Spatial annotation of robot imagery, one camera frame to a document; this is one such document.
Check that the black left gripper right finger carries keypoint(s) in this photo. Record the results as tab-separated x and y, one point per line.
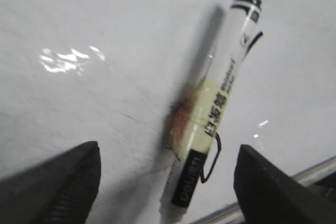
265	194

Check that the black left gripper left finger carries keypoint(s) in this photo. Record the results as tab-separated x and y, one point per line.
61	189

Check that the black and white whiteboard marker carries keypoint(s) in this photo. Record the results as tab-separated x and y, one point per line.
195	125

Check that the white whiteboard with aluminium frame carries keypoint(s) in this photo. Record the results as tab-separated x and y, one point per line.
111	71

